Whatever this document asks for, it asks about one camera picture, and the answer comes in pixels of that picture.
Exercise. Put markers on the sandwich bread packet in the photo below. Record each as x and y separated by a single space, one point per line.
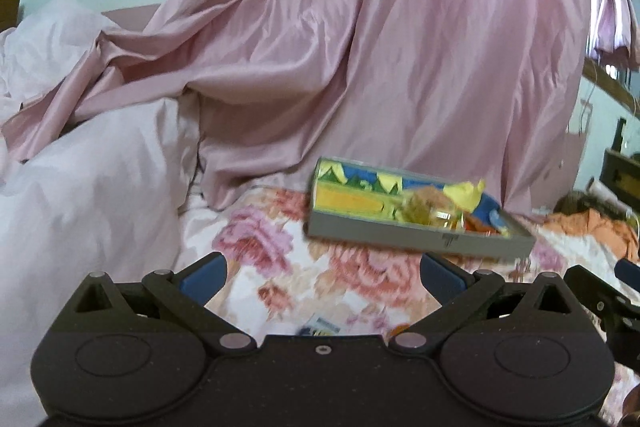
429 206

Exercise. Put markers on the orange cloth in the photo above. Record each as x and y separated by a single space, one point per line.
617 235

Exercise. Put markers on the dark wooden cabinet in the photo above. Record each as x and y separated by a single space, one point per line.
620 173

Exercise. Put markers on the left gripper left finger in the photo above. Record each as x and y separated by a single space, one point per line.
182 298

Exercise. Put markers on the floral quilt bedspread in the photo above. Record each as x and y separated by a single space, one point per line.
280 280

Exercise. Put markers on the blue cartoon snack packet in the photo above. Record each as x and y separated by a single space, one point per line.
319 326

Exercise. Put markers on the pink satin curtain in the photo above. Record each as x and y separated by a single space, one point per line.
460 89

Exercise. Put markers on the wooden framed window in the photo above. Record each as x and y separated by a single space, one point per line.
612 81

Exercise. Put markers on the grey shallow snack box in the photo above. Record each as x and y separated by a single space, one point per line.
357 203

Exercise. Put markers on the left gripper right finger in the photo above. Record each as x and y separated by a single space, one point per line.
463 297

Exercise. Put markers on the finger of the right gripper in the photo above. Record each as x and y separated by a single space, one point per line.
628 272

